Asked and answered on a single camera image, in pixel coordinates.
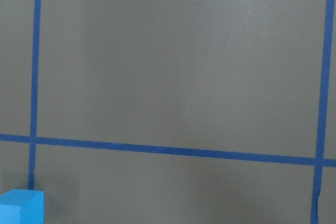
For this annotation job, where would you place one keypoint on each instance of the blue cube block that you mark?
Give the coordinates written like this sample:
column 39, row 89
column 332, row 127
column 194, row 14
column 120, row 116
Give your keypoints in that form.
column 22, row 206

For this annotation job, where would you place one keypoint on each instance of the brown paper table cover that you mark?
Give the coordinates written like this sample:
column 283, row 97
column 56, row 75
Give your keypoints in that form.
column 170, row 111

